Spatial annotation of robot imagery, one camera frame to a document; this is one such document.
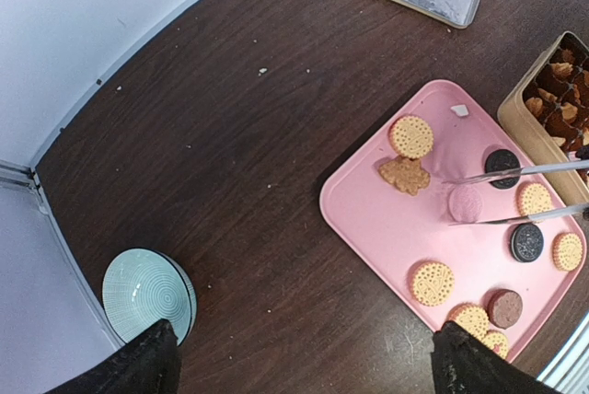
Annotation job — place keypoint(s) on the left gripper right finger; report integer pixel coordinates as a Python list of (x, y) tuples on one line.
[(462, 364)]

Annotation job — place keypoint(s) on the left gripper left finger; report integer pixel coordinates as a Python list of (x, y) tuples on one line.
[(149, 363)]

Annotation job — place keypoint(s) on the metal serving tongs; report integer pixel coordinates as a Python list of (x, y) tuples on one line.
[(559, 212)]

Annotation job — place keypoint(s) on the gingerbread brown leaf cookie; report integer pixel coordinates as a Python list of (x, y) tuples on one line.
[(405, 174)]

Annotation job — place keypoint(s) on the gold cookie tin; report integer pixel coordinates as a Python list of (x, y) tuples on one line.
[(546, 113)]

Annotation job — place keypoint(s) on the yellow cookie with pink sword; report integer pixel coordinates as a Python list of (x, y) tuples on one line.
[(497, 342)]

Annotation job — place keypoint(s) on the yellow dotted cookie left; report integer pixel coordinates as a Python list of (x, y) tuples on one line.
[(472, 318)]

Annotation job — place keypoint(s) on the yellow dotted cookie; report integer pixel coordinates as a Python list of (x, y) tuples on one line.
[(472, 318), (533, 198)]

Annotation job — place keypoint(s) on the brown chocolate cookie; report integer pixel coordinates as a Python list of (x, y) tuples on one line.
[(505, 308)]

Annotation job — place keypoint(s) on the pale blue ceramic bowl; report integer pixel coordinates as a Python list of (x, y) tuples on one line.
[(143, 286)]

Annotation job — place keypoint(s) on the yellow cookie under chip cookie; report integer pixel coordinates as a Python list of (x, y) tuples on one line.
[(432, 283)]

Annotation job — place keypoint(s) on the black sandwich cookie lower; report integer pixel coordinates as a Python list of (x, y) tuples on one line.
[(527, 242)]

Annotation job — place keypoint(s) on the black sandwich cookie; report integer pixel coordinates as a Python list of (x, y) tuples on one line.
[(527, 242), (499, 160)]

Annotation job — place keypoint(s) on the yellow dotted cookie corner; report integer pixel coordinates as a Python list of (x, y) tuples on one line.
[(567, 251)]

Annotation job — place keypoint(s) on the pink plastic tray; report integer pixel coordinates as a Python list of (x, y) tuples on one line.
[(393, 232)]

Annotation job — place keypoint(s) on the pink sandwich cookie upper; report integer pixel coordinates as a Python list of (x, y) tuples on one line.
[(465, 204)]

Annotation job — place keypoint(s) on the yellow dotted cookie middle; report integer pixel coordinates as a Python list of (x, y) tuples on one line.
[(533, 198)]

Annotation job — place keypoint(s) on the black sandwich cookie upper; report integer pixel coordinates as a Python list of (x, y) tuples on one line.
[(499, 160)]

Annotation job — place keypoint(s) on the lone yellow sandwich cookie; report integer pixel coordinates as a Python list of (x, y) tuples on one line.
[(411, 136)]

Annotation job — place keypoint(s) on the front aluminium rail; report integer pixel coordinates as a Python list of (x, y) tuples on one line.
[(568, 372)]

